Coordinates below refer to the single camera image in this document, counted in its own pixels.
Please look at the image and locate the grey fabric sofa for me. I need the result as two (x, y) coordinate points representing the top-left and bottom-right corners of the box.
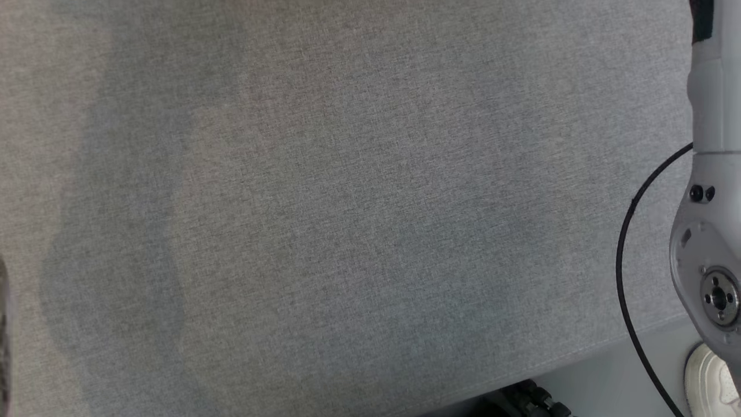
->
(0, 0), (704, 417)

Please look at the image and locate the white shoe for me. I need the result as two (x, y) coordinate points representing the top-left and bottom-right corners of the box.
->
(683, 342), (741, 417)

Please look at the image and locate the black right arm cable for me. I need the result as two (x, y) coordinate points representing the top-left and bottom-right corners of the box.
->
(615, 143), (694, 417)

